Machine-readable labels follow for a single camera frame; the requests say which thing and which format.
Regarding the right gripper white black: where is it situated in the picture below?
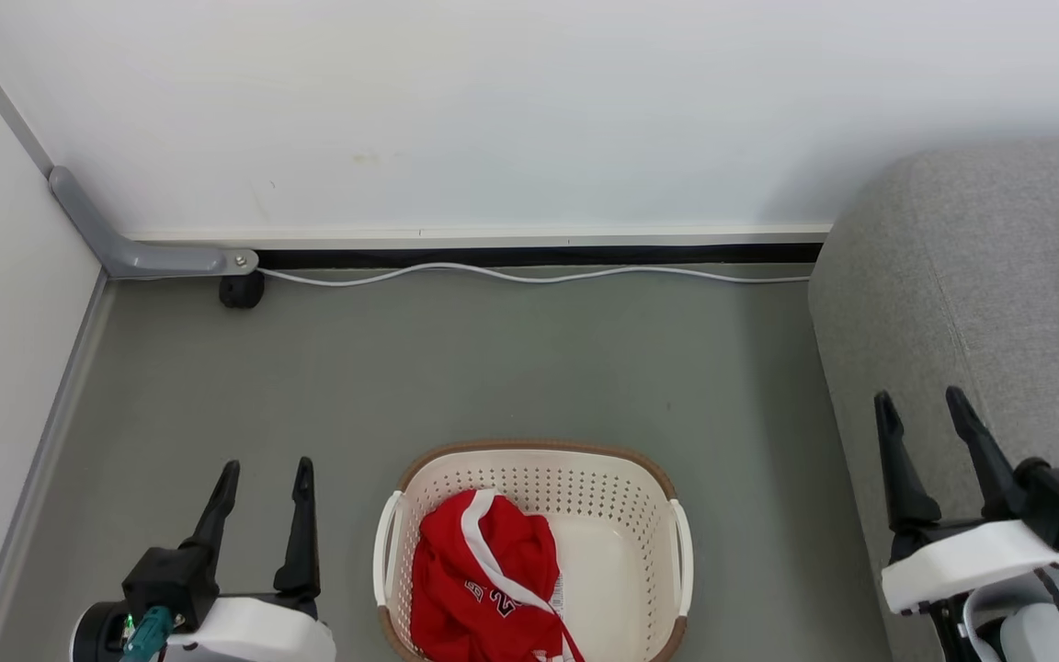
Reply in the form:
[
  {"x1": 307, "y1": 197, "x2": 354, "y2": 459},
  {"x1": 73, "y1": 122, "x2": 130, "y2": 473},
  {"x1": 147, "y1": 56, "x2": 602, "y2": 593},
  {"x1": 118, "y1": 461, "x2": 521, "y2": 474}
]
[{"x1": 874, "y1": 385, "x2": 1059, "y2": 616}]

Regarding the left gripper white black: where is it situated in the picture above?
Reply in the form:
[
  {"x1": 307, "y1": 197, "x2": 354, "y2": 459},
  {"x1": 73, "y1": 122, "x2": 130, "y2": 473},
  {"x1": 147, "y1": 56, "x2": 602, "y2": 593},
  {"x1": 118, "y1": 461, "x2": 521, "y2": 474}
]
[{"x1": 70, "y1": 456, "x2": 338, "y2": 662}]

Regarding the red jersey with white trim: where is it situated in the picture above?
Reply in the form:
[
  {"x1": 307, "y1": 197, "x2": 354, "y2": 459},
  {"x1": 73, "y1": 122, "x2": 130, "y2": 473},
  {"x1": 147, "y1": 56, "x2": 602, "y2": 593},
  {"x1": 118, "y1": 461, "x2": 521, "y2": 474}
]
[{"x1": 410, "y1": 488, "x2": 586, "y2": 662}]

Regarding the grey fabric sofa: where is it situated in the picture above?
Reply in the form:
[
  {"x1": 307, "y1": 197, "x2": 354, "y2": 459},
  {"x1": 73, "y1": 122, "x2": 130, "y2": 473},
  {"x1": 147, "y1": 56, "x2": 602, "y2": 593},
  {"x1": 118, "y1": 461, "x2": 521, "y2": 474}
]
[{"x1": 808, "y1": 138, "x2": 1059, "y2": 662}]

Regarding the grey floor trim strip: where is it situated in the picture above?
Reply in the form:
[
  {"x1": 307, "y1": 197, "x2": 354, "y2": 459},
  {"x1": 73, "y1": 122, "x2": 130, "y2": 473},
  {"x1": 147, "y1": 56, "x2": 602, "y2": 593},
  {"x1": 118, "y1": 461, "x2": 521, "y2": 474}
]
[{"x1": 0, "y1": 271, "x2": 115, "y2": 662}]

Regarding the black caster wheel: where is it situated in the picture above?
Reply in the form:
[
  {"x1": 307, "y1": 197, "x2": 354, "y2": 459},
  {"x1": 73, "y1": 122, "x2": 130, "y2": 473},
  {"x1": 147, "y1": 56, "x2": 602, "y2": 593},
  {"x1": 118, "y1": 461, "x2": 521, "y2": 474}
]
[{"x1": 219, "y1": 269, "x2": 266, "y2": 310}]

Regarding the cream perforated laundry basket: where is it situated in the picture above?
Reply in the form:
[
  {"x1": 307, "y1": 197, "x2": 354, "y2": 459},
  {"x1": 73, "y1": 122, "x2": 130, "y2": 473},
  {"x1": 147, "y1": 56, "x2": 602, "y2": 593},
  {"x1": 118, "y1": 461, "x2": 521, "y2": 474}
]
[{"x1": 373, "y1": 439, "x2": 694, "y2": 662}]

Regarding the teal left camera plug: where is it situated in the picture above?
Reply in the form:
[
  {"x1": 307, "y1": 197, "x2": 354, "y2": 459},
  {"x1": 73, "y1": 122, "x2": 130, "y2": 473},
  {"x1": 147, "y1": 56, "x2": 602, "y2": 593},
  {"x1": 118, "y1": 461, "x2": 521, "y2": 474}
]
[{"x1": 120, "y1": 607, "x2": 174, "y2": 662}]

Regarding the grey metal bracket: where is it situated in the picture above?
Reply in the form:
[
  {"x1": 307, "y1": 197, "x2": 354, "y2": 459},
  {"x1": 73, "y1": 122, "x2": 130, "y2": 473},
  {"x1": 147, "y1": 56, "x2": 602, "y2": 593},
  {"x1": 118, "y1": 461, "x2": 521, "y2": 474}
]
[{"x1": 49, "y1": 166, "x2": 260, "y2": 280}]

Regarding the white floor cable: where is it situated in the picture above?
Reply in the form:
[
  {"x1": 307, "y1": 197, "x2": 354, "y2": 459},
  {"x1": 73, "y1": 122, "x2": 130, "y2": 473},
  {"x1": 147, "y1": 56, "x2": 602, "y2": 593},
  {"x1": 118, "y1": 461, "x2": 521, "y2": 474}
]
[{"x1": 258, "y1": 262, "x2": 812, "y2": 286}]

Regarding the white panel bottom rail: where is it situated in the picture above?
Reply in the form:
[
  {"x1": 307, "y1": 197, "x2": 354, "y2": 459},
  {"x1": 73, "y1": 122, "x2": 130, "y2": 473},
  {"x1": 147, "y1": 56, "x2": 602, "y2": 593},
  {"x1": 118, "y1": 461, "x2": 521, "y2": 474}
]
[{"x1": 125, "y1": 223, "x2": 834, "y2": 251}]

